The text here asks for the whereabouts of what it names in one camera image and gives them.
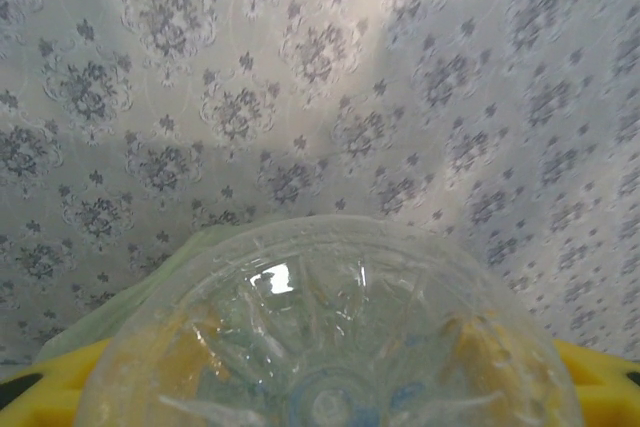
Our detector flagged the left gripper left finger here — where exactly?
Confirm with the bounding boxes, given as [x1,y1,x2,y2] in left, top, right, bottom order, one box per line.
[0,338,114,427]

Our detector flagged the green-lined waste bin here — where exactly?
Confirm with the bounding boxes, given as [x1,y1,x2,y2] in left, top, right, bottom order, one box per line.
[37,225,231,366]

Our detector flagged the blue label bottle blue cap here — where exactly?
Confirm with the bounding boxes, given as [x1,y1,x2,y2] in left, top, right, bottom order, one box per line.
[74,214,586,427]

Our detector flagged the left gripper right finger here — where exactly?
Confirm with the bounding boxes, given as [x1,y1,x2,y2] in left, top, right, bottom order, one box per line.
[549,338,640,427]

